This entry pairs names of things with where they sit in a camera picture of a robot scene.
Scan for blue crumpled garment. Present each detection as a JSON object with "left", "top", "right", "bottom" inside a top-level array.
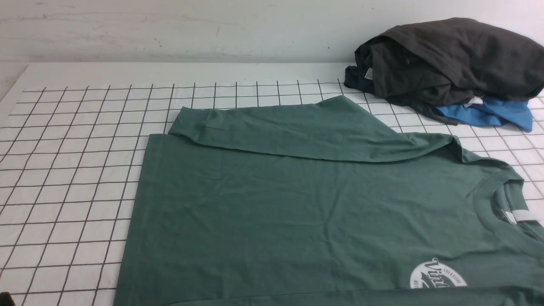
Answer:
[{"left": 435, "top": 96, "right": 533, "bottom": 132}]

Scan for white grid-patterned tablecloth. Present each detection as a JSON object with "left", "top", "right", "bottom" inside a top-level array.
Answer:
[{"left": 0, "top": 78, "right": 543, "bottom": 306}]

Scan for grey robot arm image left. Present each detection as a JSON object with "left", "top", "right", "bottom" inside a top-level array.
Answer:
[{"left": 0, "top": 291, "right": 15, "bottom": 306}]

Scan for dark grey crumpled garment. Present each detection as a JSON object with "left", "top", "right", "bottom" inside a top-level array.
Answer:
[{"left": 344, "top": 17, "right": 544, "bottom": 125}]

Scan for green long-sleeved shirt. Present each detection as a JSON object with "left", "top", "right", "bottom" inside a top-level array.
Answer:
[{"left": 114, "top": 96, "right": 543, "bottom": 306}]

